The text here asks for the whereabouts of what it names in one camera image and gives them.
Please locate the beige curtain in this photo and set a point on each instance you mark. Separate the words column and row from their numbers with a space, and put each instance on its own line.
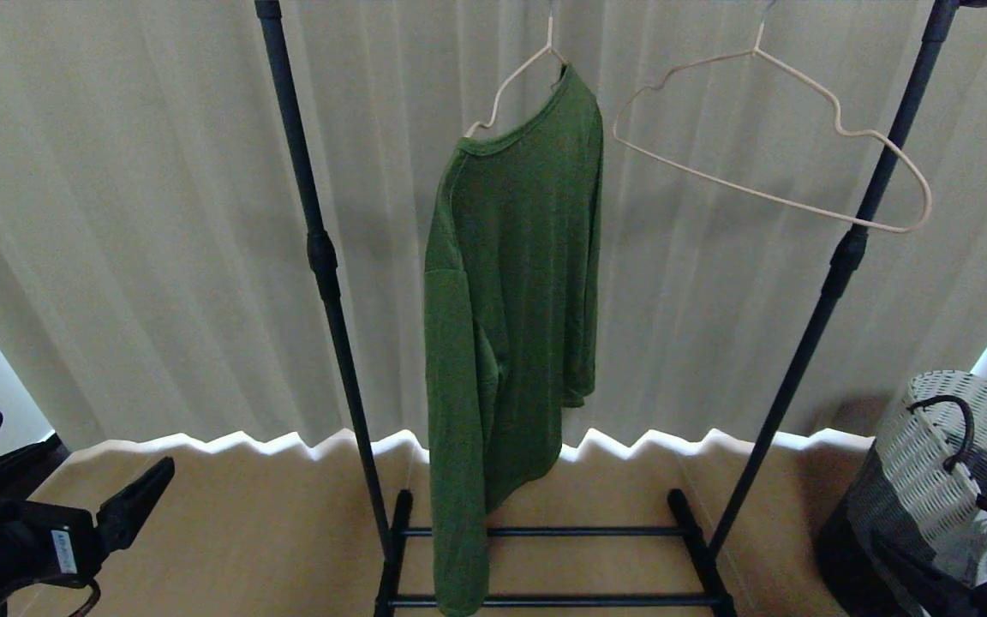
column 116, row 171

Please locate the green printed T-shirt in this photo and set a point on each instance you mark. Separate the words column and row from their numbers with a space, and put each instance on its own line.
column 511, row 300

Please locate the white laundry basket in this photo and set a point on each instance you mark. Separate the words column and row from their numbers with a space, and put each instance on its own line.
column 913, row 463

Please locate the black clothes rack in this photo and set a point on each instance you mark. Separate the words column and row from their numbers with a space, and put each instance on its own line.
column 322, row 257

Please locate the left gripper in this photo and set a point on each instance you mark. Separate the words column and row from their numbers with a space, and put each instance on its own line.
column 5, row 548

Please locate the pink clothes hanger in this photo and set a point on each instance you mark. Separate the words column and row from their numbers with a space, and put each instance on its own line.
column 498, row 92
column 927, row 201

